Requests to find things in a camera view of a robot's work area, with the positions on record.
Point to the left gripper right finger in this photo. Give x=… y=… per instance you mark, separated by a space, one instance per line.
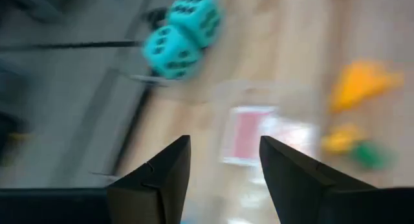
x=307 y=191

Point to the small black mount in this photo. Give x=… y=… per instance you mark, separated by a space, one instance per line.
x=155 y=18

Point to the tiny yellow brick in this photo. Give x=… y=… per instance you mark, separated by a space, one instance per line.
x=341 y=138

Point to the small clear plastic bin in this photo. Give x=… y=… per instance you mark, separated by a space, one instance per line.
x=268 y=94

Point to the large clear plastic bin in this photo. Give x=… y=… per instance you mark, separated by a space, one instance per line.
x=213 y=52

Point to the tiny green brick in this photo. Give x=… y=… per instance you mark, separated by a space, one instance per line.
x=372 y=156

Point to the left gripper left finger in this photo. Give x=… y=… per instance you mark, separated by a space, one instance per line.
x=155 y=191

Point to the yellow toy block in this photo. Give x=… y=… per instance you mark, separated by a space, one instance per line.
x=359 y=85

